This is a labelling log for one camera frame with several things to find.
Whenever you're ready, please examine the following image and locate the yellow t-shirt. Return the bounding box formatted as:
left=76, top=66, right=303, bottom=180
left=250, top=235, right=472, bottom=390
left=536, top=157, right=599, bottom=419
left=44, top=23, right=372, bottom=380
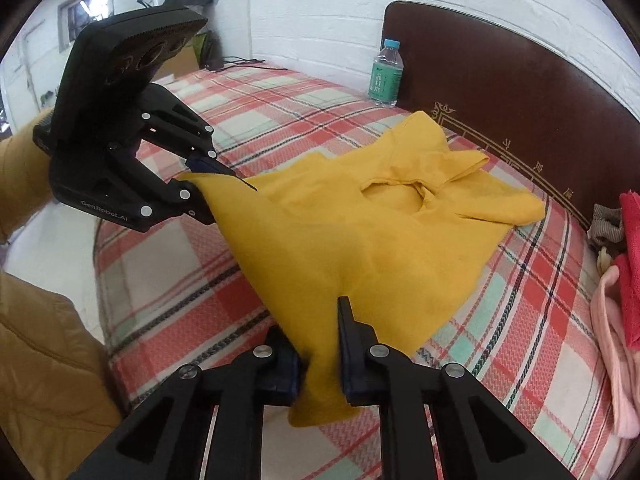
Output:
left=186, top=112, right=546, bottom=427

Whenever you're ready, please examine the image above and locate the green label water bottle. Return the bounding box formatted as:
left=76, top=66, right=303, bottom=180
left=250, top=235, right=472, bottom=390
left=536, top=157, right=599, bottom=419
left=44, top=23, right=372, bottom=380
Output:
left=368, top=38, right=404, bottom=106

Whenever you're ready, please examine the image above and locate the yellow jacket torso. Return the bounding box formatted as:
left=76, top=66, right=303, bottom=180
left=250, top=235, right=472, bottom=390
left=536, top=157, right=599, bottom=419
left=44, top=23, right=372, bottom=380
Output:
left=1, top=273, right=122, bottom=479

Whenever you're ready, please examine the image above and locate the pink garment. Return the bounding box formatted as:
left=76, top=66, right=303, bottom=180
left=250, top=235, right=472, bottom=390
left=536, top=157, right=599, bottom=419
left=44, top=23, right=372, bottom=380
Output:
left=590, top=266, right=639, bottom=439

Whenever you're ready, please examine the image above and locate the grey brown garment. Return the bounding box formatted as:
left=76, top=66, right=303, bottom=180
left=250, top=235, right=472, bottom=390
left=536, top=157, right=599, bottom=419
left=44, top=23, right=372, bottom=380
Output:
left=587, top=204, right=624, bottom=247

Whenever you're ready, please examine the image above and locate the red garment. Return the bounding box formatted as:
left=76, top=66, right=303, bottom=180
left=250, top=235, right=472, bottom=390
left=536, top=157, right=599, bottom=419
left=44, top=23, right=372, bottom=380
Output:
left=615, top=191, right=640, bottom=351

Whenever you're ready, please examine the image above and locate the dark brown wooden headboard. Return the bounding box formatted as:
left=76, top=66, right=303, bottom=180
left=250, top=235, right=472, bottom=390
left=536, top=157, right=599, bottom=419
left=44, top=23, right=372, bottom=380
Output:
left=382, top=1, right=639, bottom=226

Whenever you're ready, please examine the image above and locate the black power cable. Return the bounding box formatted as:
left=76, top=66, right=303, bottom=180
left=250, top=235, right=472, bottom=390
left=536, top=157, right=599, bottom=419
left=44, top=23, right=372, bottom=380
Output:
left=207, top=56, right=289, bottom=74

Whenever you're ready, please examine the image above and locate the small wall window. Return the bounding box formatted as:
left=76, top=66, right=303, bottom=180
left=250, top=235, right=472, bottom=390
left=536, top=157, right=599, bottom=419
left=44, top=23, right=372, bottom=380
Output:
left=58, top=0, right=114, bottom=51

